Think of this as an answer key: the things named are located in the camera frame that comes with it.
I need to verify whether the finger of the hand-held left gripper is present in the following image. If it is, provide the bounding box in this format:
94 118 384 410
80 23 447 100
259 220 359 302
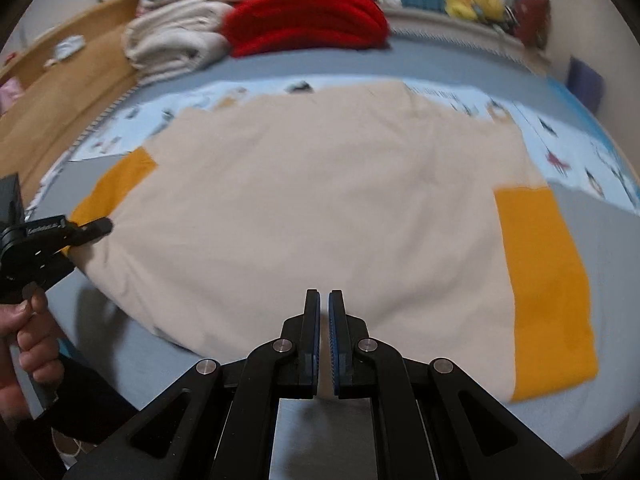
60 217 114 252

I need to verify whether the beige and orange jacket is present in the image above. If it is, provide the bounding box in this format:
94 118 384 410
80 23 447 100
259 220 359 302
67 80 599 403

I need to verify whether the folded red blanket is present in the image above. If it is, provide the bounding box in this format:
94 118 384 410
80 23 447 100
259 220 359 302
221 0 392 59

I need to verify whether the purple pillow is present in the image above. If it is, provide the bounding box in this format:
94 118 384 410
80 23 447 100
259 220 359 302
566 55 606 112

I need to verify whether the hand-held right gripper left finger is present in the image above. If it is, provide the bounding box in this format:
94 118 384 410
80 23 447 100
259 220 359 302
65 288 321 480

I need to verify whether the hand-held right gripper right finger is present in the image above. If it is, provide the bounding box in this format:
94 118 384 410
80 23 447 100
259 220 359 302
327 289 583 480

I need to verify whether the person's left hand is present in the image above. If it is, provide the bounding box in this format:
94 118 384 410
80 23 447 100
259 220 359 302
0 290 66 427

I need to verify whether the white crumpled item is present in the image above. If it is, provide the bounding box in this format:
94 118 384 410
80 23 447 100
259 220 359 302
44 34 87 69

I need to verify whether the folded beige blanket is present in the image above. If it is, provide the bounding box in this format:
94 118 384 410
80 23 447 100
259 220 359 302
121 0 234 82

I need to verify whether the light blue printed blanket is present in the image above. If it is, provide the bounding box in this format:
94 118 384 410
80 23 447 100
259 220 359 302
66 77 640 212

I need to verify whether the yellow plush toy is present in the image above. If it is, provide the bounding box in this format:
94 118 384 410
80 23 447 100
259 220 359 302
444 0 504 23

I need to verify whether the pink cloth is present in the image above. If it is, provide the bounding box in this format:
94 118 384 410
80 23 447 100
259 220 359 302
0 76 24 117

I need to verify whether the beige bed headboard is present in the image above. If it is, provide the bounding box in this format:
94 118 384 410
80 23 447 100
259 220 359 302
387 6 553 77

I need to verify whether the grey bed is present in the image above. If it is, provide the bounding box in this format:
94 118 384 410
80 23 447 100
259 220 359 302
25 10 640 461

